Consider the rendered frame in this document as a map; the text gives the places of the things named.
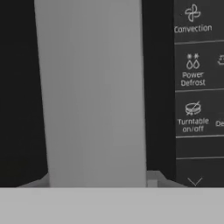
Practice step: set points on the black microwave door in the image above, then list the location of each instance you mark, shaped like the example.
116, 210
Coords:
17, 87

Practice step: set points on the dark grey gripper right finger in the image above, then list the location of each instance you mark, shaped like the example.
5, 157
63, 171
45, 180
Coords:
154, 179

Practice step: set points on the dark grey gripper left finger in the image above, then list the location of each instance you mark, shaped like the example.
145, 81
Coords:
42, 182

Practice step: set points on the black microwave oven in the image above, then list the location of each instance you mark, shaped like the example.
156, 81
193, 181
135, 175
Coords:
201, 145

